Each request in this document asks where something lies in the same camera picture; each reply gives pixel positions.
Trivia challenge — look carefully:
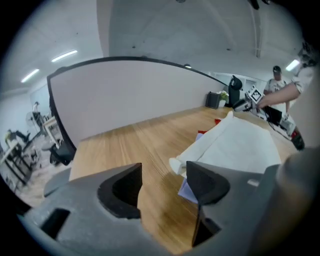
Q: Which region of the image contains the standing fan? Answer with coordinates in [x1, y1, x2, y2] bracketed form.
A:
[26, 111, 37, 132]

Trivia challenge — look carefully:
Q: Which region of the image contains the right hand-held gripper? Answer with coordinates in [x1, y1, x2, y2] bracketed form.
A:
[231, 84, 266, 113]

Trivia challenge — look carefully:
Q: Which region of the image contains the tall black office chair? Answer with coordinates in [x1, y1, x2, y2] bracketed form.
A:
[227, 74, 244, 108]

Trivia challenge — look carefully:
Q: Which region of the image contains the black screen device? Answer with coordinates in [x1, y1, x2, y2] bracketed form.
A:
[265, 106, 283, 127]

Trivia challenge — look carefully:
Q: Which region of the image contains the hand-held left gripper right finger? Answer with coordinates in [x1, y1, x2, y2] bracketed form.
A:
[186, 160, 283, 254]

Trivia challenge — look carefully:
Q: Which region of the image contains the black square pen holder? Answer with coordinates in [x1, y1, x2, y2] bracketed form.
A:
[205, 91, 221, 110]

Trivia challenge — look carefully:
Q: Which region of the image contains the person's black white patterned top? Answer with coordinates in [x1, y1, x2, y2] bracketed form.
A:
[291, 66, 316, 95]

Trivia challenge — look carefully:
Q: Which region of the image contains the white desk partition panel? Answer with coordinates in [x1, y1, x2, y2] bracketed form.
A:
[46, 56, 232, 152]

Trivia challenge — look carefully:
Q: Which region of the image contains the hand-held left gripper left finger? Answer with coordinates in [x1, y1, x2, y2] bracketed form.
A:
[17, 162, 176, 256]

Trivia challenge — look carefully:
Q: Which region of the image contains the white potted flower plant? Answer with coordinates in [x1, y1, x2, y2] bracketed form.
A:
[216, 89, 230, 108]

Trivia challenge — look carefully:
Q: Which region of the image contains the white and lilac raglan shirt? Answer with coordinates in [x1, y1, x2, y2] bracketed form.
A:
[169, 110, 283, 205]

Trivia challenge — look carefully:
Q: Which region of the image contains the wooden table with white legs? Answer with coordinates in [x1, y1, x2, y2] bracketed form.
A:
[41, 116, 62, 148]

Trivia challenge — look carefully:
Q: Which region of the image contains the ceiling strip light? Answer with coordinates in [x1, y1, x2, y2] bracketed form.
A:
[285, 59, 300, 72]
[21, 68, 40, 83]
[51, 49, 78, 63]

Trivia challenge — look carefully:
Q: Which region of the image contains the person's right forearm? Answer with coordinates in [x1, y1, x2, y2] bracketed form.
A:
[257, 81, 301, 110]

